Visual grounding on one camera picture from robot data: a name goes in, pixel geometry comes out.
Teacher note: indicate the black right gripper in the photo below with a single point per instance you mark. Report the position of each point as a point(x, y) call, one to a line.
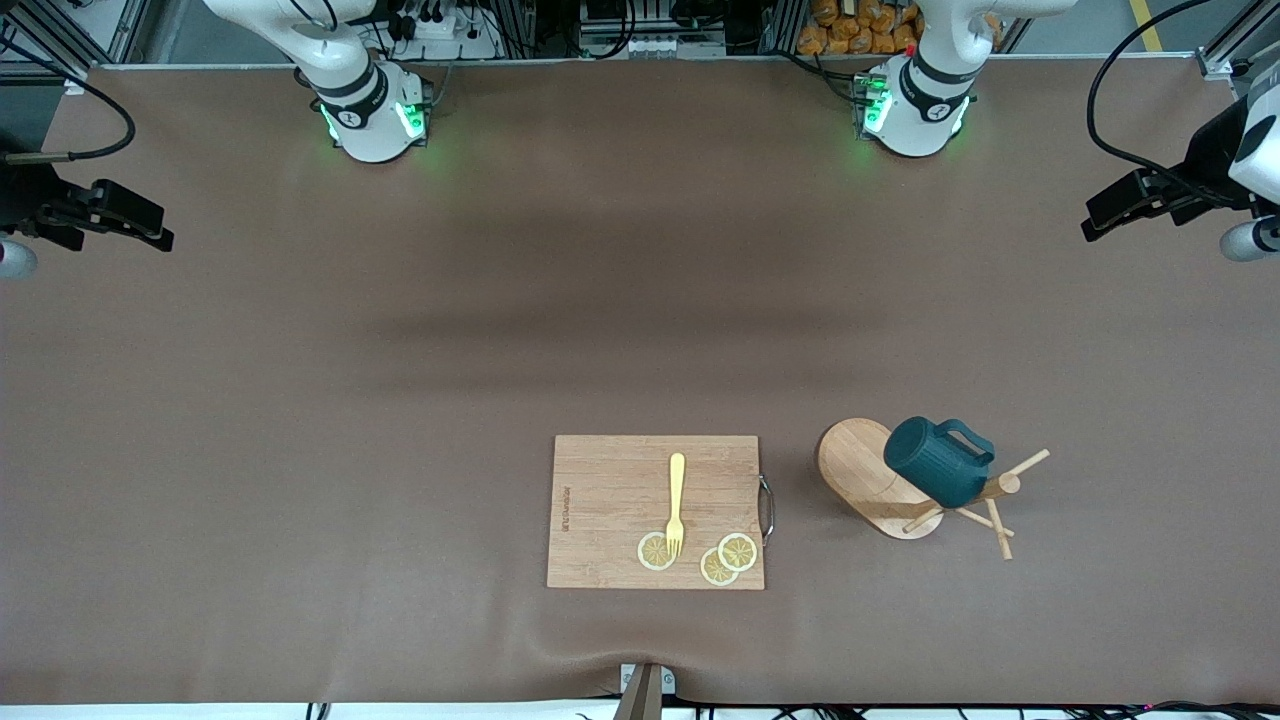
point(22, 197)

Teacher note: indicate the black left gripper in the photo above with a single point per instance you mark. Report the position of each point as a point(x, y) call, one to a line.
point(1206, 166)

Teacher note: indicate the teal mug yellow inside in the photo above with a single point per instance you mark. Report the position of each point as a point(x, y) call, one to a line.
point(930, 465)

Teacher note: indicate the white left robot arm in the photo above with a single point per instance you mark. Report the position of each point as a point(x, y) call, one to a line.
point(925, 110)

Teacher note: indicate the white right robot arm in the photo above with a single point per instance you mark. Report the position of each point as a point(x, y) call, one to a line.
point(360, 100)

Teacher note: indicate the wooden mug tree rack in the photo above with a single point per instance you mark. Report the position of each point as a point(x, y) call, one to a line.
point(855, 480)

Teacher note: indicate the pile of orange snack bags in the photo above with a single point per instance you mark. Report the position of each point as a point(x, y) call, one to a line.
point(850, 35)

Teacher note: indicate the white power strip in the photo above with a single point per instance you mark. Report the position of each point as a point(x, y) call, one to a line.
point(460, 30)

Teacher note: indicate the felt table cover mat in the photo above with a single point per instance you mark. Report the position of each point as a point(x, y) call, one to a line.
point(400, 520)

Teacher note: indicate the grey control box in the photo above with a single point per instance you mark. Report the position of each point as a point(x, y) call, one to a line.
point(650, 45)

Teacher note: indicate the lemon slice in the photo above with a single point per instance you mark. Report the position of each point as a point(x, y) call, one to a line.
point(740, 552)
point(714, 572)
point(650, 553)

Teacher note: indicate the yellow plastic fork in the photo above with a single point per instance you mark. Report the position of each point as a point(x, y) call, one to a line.
point(677, 490)

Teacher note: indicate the aluminium frame post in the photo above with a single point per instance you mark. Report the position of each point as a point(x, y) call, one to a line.
point(1235, 45)
point(125, 30)

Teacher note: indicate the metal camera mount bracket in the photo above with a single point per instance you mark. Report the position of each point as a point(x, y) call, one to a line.
point(645, 695)

